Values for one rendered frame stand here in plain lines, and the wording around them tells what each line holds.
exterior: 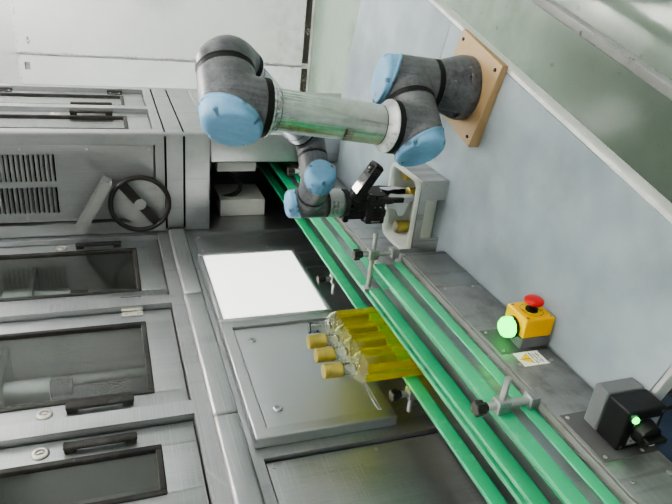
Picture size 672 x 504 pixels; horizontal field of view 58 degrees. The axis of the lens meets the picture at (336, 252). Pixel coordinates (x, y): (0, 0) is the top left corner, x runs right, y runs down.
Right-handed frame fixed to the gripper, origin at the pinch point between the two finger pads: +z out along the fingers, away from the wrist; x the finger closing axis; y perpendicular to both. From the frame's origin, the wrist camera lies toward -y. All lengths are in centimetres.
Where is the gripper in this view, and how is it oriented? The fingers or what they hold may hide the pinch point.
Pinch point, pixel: (410, 193)
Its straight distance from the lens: 171.2
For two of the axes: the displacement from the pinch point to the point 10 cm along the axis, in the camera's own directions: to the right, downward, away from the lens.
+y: -1.1, 8.9, 4.5
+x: 3.3, 4.6, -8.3
